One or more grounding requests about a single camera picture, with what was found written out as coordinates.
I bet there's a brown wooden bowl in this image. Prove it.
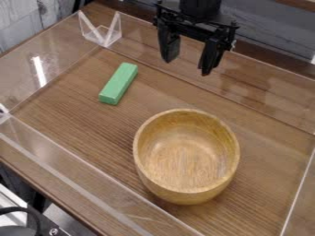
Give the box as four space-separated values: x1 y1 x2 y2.
134 109 240 205

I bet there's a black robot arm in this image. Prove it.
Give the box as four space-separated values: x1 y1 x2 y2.
152 0 239 76

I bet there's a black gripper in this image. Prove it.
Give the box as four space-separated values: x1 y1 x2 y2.
154 0 239 76

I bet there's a clear acrylic tray wall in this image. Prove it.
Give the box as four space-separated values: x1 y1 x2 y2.
0 110 200 236

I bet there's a black cable loop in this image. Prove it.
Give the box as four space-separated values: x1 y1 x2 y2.
0 206 44 236

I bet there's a clear acrylic corner bracket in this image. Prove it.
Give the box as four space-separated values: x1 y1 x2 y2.
78 11 122 48

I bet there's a green rectangular block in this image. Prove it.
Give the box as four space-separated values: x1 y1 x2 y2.
99 63 138 105

